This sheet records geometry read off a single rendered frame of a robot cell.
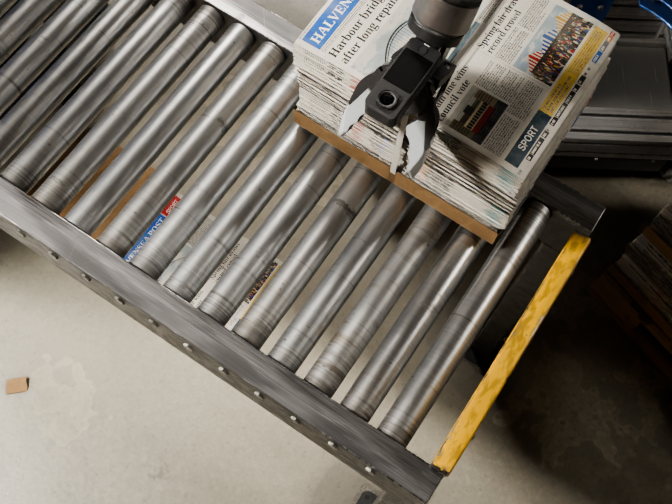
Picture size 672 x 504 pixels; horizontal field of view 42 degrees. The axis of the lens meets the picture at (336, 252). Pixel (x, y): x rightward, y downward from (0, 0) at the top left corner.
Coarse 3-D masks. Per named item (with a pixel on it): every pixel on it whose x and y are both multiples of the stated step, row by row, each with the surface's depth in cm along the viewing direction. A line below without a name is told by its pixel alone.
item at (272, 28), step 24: (216, 0) 152; (240, 0) 152; (264, 24) 151; (288, 24) 151; (288, 48) 149; (552, 192) 141; (576, 192) 141; (552, 216) 142; (576, 216) 140; (600, 216) 140; (552, 240) 149
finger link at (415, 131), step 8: (416, 120) 113; (408, 128) 114; (416, 128) 114; (424, 128) 113; (408, 136) 115; (416, 136) 114; (424, 136) 114; (416, 144) 115; (408, 152) 116; (416, 152) 115; (424, 152) 115; (416, 160) 116; (424, 160) 117; (408, 168) 117; (416, 168) 117
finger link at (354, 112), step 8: (368, 88) 114; (360, 96) 115; (352, 104) 116; (360, 104) 116; (344, 112) 118; (352, 112) 117; (360, 112) 116; (344, 120) 118; (352, 120) 118; (344, 128) 119
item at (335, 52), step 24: (336, 0) 125; (360, 0) 125; (384, 0) 125; (408, 0) 126; (312, 24) 124; (336, 24) 124; (360, 24) 124; (384, 24) 124; (312, 48) 122; (336, 48) 122; (360, 48) 122; (384, 48) 123; (312, 72) 126; (336, 72) 123; (360, 72) 121; (312, 96) 134; (336, 96) 129; (312, 120) 139; (336, 120) 135; (360, 120) 130; (360, 144) 136
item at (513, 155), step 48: (528, 0) 127; (480, 48) 124; (528, 48) 124; (576, 48) 124; (480, 96) 120; (528, 96) 121; (576, 96) 121; (432, 144) 123; (480, 144) 118; (528, 144) 118; (432, 192) 135; (480, 192) 126; (528, 192) 133
